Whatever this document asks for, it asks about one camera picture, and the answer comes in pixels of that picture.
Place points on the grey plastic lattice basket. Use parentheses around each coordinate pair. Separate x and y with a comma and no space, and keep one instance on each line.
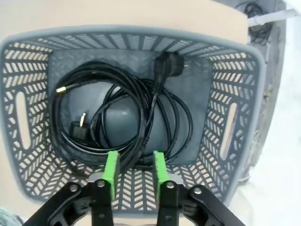
(131,30)

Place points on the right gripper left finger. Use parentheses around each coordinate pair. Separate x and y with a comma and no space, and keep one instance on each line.
(110,169)

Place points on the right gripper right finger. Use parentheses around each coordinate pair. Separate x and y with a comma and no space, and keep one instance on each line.
(161,169)

